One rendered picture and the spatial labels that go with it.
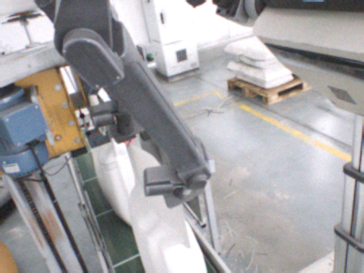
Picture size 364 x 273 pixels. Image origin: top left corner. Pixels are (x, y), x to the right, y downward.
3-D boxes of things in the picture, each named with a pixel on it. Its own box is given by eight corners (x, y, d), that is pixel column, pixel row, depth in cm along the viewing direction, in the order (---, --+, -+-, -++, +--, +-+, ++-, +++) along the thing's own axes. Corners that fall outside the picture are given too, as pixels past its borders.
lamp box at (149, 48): (158, 67, 124) (153, 44, 120) (146, 71, 123) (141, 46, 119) (151, 64, 130) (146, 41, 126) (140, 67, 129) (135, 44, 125)
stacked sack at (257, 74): (310, 70, 381) (310, 57, 374) (265, 86, 359) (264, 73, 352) (284, 64, 416) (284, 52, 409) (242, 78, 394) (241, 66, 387)
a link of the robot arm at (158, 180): (210, 179, 62) (201, 141, 67) (149, 184, 60) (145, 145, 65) (197, 203, 72) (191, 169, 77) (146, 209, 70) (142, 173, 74)
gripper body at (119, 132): (109, 129, 113) (106, 116, 107) (136, 120, 116) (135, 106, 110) (115, 143, 110) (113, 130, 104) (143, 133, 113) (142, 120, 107)
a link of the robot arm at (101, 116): (128, 97, 96) (123, 82, 102) (88, 104, 94) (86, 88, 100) (132, 127, 104) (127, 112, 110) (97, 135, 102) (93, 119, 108)
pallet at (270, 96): (343, 75, 412) (343, 64, 405) (268, 105, 372) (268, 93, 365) (294, 64, 480) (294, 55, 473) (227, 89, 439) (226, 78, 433)
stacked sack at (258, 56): (311, 49, 368) (311, 36, 362) (264, 65, 348) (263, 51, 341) (286, 45, 404) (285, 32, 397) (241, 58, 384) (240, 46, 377)
